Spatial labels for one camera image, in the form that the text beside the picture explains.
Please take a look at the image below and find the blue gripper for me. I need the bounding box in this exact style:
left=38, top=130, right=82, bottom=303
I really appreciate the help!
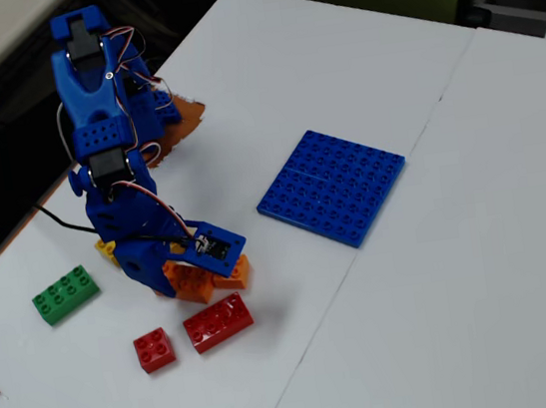
left=104, top=213, right=207, bottom=306

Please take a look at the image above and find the orange 2x4 block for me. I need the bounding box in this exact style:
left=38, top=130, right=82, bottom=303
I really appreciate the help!
left=161, top=254, right=217, bottom=309

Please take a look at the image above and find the yellow 2x2 block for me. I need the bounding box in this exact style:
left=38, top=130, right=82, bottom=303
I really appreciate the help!
left=94, top=236, right=121, bottom=264

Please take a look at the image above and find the green 2x4 block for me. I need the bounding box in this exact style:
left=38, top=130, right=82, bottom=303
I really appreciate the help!
left=27, top=261, right=105, bottom=329

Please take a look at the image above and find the red 2x2 block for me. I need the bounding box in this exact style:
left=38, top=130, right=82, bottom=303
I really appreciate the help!
left=131, top=325, right=179, bottom=376

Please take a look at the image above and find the red 2x4 block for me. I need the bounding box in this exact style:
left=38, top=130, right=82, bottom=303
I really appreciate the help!
left=179, top=289, right=259, bottom=356

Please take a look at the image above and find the orange 2x2 block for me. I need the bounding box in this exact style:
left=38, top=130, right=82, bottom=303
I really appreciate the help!
left=209, top=252, right=254, bottom=294

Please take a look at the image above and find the red white servo wire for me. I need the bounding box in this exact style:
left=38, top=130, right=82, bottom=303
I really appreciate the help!
left=103, top=173, right=193, bottom=247

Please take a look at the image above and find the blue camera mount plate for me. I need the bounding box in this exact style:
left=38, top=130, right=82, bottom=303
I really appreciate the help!
left=173, top=212, right=253, bottom=285

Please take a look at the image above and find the white cable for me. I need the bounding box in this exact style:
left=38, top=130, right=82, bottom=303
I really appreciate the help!
left=54, top=102, right=80, bottom=169

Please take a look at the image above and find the blue 8x8 base plate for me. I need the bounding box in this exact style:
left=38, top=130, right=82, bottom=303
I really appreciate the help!
left=247, top=117, right=417, bottom=261

